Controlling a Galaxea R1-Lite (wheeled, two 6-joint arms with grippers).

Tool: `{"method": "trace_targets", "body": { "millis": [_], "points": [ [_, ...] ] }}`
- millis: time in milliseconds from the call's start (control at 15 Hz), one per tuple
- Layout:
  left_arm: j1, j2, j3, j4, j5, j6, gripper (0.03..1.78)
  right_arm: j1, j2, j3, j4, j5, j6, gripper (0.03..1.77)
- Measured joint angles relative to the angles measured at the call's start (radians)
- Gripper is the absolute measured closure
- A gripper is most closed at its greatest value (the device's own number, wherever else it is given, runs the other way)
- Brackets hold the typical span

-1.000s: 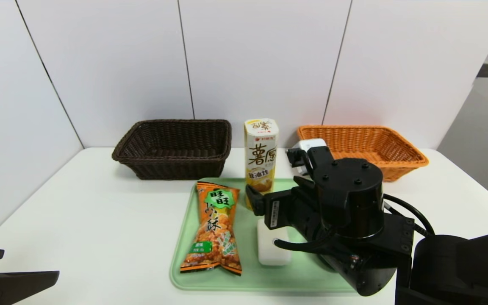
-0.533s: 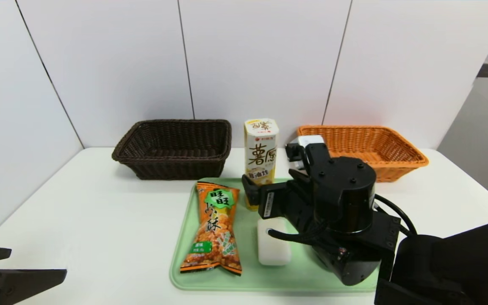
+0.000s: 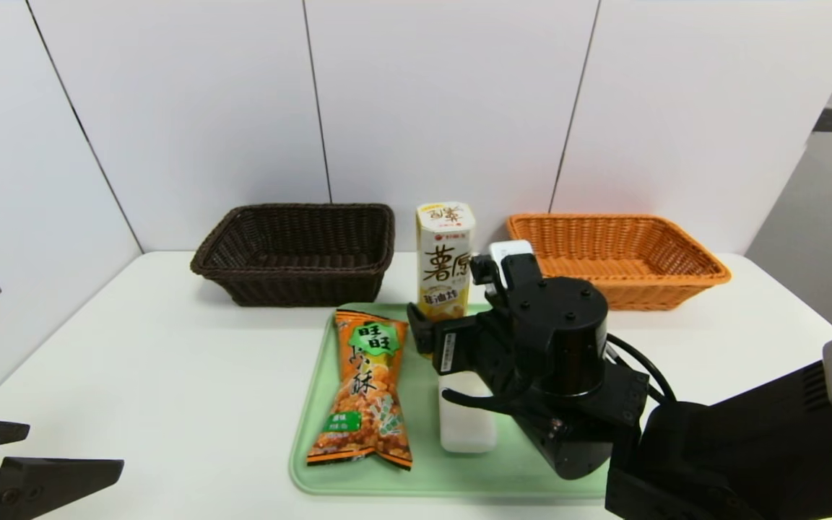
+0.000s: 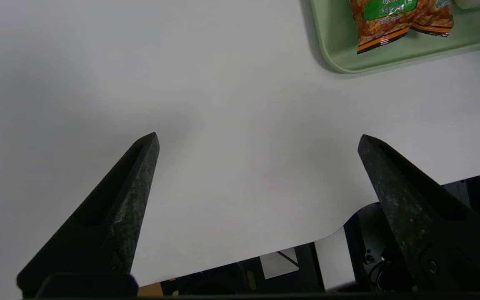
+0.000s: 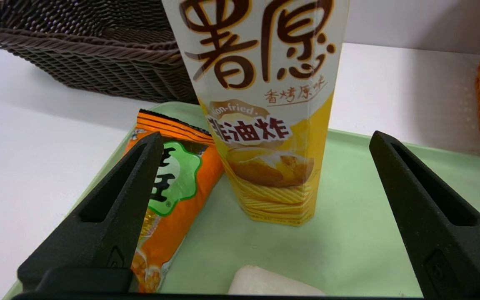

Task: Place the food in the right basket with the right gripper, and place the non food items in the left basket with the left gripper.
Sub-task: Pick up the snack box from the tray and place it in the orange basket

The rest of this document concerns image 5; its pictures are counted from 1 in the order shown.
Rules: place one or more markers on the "white soap bar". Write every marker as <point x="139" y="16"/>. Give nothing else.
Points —
<point x="269" y="285"/>

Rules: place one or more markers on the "dark brown wicker basket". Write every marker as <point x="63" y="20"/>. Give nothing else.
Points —
<point x="98" y="50"/>

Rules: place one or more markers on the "orange snack bag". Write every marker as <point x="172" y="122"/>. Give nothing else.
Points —
<point x="181" y="187"/>

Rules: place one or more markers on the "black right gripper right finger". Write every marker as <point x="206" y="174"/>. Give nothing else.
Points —
<point x="452" y="250"/>

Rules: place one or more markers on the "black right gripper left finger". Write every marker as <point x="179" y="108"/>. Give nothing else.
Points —
<point x="98" y="225"/>

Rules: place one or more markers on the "light green plastic tray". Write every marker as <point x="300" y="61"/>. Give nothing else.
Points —
<point x="348" y="233"/>

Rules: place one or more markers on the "yellow potato chip box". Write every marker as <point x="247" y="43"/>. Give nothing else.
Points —
<point x="265" y="104"/>

